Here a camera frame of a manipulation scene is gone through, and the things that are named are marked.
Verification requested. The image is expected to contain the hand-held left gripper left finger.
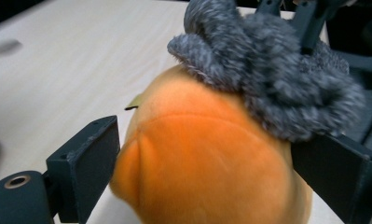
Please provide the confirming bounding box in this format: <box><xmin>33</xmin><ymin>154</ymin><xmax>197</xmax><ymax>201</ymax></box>
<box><xmin>46</xmin><ymin>115</ymin><xmax>121</xmax><ymax>224</ymax></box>

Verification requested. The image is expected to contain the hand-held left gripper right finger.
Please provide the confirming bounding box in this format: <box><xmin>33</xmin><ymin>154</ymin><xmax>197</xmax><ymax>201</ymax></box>
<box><xmin>290</xmin><ymin>133</ymin><xmax>372</xmax><ymax>224</ymax></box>

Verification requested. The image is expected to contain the grey fluffy cloth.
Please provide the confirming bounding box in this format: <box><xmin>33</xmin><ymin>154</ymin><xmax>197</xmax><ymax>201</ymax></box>
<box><xmin>167</xmin><ymin>0</ymin><xmax>372</xmax><ymax>150</ymax></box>

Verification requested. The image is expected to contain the orange plush toy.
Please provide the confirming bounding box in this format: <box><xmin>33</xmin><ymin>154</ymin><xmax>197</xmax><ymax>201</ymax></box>
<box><xmin>108</xmin><ymin>63</ymin><xmax>313</xmax><ymax>224</ymax></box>

